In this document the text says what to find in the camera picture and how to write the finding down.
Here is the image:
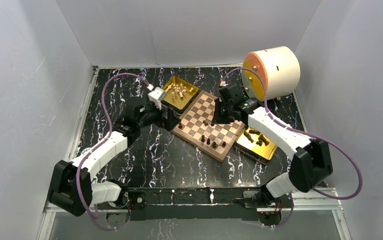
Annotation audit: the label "purple cable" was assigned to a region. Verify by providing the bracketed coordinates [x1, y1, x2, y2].
[76, 72, 154, 231]
[220, 66, 364, 229]

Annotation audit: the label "wooden chess board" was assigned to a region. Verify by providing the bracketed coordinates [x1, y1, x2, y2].
[172, 90, 245, 162]

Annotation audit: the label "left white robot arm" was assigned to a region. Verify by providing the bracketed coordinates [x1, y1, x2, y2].
[47, 102, 180, 217]

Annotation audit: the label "aluminium frame rail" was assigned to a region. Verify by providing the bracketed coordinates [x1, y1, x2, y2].
[257, 187, 345, 213]

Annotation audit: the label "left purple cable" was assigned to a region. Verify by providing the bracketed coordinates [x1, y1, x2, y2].
[76, 72, 154, 231]

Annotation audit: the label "gold tray dark pieces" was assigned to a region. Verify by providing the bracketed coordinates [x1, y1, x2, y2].
[234, 127, 278, 165]

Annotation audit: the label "white round drawer cabinet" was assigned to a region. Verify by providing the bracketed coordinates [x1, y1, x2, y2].
[241, 46, 301, 101]

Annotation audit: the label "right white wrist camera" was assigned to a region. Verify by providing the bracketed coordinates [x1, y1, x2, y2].
[218, 80, 230, 91]

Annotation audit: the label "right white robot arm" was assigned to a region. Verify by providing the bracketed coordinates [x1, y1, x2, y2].
[212, 83, 333, 207]

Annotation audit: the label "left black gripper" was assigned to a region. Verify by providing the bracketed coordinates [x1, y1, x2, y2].
[137, 100, 182, 132]

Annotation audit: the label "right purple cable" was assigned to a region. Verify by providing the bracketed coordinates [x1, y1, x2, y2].
[220, 66, 364, 229]

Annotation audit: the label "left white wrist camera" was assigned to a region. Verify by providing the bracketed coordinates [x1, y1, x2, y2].
[148, 87, 167, 110]

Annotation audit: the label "gold tray light pieces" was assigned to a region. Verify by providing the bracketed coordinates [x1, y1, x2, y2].
[162, 76, 200, 114]

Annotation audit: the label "pile of dark pieces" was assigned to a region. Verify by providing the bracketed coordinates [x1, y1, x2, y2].
[243, 128, 270, 147]

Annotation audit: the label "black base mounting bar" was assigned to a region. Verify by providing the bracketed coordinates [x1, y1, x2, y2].
[95, 187, 295, 222]

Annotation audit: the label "pile of light pieces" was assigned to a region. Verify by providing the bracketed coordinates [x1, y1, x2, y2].
[164, 82, 198, 101]

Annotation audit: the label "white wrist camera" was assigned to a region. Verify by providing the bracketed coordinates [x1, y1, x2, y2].
[218, 80, 230, 91]
[148, 87, 167, 110]

